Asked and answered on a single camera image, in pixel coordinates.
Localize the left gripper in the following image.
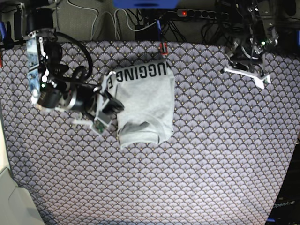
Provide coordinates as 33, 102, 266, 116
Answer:
225, 46, 264, 74

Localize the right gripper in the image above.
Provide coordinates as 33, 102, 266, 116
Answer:
75, 86, 124, 120

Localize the light grey T-shirt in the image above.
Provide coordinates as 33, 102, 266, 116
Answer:
107, 59, 175, 148

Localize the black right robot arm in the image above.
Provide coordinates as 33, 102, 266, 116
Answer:
21, 0, 124, 120

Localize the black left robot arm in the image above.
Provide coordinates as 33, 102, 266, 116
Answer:
227, 0, 279, 77

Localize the red clamp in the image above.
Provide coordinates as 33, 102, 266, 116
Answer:
159, 42, 168, 56

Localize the black power strip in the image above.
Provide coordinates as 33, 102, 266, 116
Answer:
176, 9, 217, 20

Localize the fan-patterned tablecloth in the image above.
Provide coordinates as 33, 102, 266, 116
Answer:
0, 43, 300, 225

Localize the black power adapter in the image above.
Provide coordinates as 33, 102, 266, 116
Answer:
135, 24, 159, 41

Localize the blue box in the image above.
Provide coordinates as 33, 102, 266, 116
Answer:
113, 0, 179, 9

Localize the white plastic bin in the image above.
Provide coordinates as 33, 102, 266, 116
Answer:
0, 168, 44, 225

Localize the white cable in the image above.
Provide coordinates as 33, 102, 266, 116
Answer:
67, 0, 158, 41

